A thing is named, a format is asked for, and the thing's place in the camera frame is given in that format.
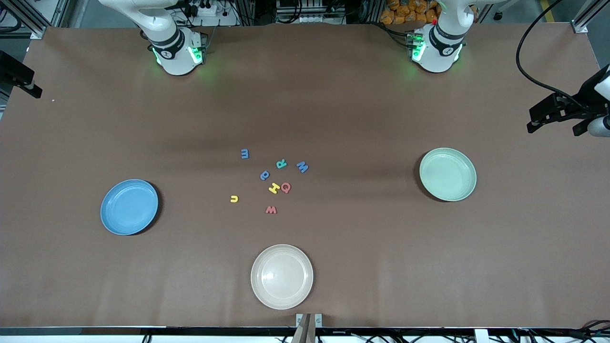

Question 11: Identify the pile of orange objects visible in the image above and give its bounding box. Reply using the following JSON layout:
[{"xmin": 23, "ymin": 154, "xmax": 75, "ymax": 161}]
[{"xmin": 380, "ymin": 0, "xmax": 441, "ymax": 25}]

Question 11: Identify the blue plate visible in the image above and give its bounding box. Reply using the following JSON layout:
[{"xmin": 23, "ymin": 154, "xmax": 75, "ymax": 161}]
[{"xmin": 100, "ymin": 179, "xmax": 159, "ymax": 236}]

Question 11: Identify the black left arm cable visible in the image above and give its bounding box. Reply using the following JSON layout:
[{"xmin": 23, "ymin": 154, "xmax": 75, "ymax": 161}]
[{"xmin": 516, "ymin": 0, "xmax": 580, "ymax": 103}]

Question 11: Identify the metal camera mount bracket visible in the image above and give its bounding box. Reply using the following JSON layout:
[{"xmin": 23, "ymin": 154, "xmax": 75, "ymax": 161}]
[{"xmin": 292, "ymin": 313, "xmax": 323, "ymax": 343}]

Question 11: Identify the white power strip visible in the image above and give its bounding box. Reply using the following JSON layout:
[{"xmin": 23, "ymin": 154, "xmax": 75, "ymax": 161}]
[{"xmin": 183, "ymin": 0, "xmax": 239, "ymax": 27}]

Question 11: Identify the green plate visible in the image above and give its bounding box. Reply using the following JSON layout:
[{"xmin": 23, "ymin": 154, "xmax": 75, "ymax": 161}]
[{"xmin": 419, "ymin": 148, "xmax": 477, "ymax": 202}]

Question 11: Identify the beige plate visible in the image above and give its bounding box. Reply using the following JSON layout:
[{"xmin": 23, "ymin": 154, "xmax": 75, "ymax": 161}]
[{"xmin": 251, "ymin": 244, "xmax": 314, "ymax": 310}]

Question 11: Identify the aluminium frame post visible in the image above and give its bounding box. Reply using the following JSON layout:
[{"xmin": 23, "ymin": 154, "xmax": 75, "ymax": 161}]
[
  {"xmin": 572, "ymin": 0, "xmax": 610, "ymax": 34},
  {"xmin": 0, "ymin": 0, "xmax": 48, "ymax": 40}
]

